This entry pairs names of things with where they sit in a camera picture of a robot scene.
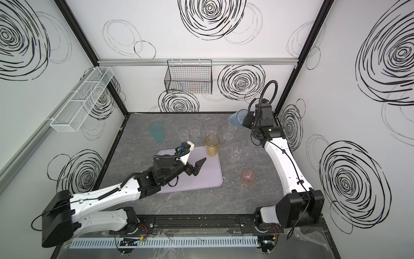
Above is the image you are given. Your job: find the blue plastic cup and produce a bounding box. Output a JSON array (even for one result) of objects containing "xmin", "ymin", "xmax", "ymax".
[{"xmin": 228, "ymin": 109, "xmax": 249, "ymax": 126}]

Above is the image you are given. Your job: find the yellow plastic cup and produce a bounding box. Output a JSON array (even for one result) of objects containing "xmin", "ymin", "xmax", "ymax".
[{"xmin": 204, "ymin": 134, "xmax": 220, "ymax": 157}]

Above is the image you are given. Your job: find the clear glass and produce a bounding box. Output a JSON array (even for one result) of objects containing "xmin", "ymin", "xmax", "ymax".
[
  {"xmin": 205, "ymin": 122, "xmax": 218, "ymax": 136},
  {"xmin": 176, "ymin": 125, "xmax": 189, "ymax": 142},
  {"xmin": 230, "ymin": 142, "xmax": 243, "ymax": 160},
  {"xmin": 189, "ymin": 120, "xmax": 201, "ymax": 138},
  {"xmin": 223, "ymin": 123, "xmax": 237, "ymax": 141}
]

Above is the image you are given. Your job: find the teal plastic cup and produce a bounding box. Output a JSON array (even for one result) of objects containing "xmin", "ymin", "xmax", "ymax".
[{"xmin": 149, "ymin": 122, "xmax": 165, "ymax": 142}]

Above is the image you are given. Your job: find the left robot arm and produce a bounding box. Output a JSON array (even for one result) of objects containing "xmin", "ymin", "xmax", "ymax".
[{"xmin": 42, "ymin": 155, "xmax": 206, "ymax": 248}]

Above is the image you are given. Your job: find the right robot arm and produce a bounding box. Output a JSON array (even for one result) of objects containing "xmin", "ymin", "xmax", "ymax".
[{"xmin": 242, "ymin": 99, "xmax": 325, "ymax": 229}]

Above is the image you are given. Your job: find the frosted clear tall cup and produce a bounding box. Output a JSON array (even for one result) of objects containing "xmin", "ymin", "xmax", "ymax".
[{"xmin": 243, "ymin": 138, "xmax": 255, "ymax": 154}]

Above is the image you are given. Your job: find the pink plastic cup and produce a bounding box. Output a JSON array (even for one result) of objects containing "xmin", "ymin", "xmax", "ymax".
[{"xmin": 241, "ymin": 168, "xmax": 257, "ymax": 186}]

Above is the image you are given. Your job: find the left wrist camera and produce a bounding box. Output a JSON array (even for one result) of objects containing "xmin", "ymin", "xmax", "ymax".
[{"xmin": 175, "ymin": 141, "xmax": 195, "ymax": 165}]

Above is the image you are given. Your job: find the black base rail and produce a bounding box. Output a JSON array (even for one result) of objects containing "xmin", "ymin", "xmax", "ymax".
[{"xmin": 109, "ymin": 214, "xmax": 288, "ymax": 236}]

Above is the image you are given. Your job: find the black wire basket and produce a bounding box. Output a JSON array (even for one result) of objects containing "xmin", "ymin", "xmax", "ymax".
[{"xmin": 164, "ymin": 59, "xmax": 213, "ymax": 95}]

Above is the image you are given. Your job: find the white slotted cable duct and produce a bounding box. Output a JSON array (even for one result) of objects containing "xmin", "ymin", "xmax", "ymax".
[{"xmin": 69, "ymin": 236, "xmax": 259, "ymax": 249}]

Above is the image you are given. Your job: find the white wire shelf basket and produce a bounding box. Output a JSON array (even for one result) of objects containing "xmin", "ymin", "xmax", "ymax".
[{"xmin": 50, "ymin": 66, "xmax": 114, "ymax": 133}]

